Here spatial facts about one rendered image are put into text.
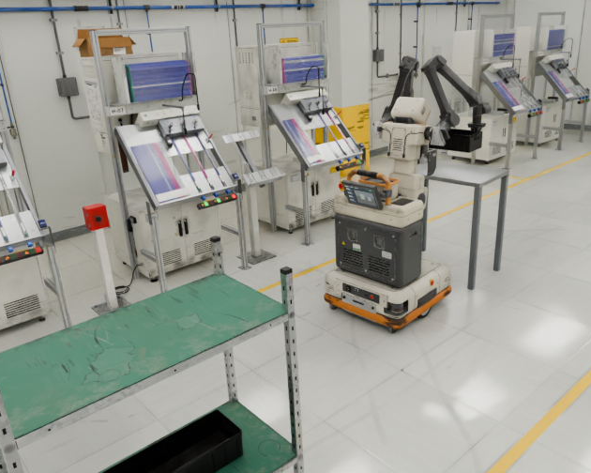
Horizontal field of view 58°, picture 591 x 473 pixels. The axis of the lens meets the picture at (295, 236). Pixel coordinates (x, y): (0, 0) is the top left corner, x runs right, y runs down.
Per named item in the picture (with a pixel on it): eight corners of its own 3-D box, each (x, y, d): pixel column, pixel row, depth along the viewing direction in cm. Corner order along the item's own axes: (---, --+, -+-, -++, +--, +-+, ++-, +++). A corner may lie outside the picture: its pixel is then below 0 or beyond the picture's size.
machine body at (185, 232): (224, 259, 464) (217, 190, 442) (150, 285, 422) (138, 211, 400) (186, 240, 510) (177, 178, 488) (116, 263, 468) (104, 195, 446)
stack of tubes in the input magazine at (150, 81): (193, 95, 422) (189, 59, 412) (133, 102, 392) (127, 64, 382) (185, 94, 431) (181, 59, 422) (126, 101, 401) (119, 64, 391)
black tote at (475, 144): (396, 144, 389) (396, 129, 384) (409, 139, 400) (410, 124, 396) (469, 152, 350) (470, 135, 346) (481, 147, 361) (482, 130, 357)
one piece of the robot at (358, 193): (390, 219, 320) (381, 189, 306) (344, 207, 343) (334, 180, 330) (400, 206, 325) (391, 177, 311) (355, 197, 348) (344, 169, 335)
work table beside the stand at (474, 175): (472, 290, 386) (479, 183, 357) (391, 266, 432) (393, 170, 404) (500, 269, 415) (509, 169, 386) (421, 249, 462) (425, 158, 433)
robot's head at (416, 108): (416, 115, 329) (425, 96, 332) (387, 114, 343) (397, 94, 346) (424, 129, 339) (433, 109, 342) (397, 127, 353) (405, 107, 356)
